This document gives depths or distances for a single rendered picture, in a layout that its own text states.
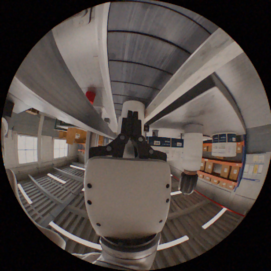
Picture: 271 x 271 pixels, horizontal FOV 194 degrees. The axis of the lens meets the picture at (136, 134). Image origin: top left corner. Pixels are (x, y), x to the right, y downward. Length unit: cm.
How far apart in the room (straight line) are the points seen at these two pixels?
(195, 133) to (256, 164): 400
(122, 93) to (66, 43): 15
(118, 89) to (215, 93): 17
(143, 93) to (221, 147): 55
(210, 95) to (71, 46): 25
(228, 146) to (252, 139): 375
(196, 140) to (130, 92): 28
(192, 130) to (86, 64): 38
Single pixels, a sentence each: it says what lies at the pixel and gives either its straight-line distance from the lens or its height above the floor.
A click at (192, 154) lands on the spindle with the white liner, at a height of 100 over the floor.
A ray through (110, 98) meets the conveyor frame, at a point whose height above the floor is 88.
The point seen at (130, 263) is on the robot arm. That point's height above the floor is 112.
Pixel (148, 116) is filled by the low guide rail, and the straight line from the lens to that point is 16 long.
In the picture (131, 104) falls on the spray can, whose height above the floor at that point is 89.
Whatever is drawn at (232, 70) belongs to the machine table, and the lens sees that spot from 22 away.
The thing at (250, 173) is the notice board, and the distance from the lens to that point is 429.
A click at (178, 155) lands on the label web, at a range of 56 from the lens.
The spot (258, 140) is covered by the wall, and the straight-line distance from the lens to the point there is 431.
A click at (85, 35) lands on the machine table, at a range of 16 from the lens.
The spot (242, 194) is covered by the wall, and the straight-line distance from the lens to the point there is 470.
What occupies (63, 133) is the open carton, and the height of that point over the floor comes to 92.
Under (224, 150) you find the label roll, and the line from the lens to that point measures 60.
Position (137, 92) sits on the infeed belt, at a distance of 15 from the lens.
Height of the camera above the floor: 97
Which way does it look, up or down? 6 degrees down
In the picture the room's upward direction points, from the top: 175 degrees counter-clockwise
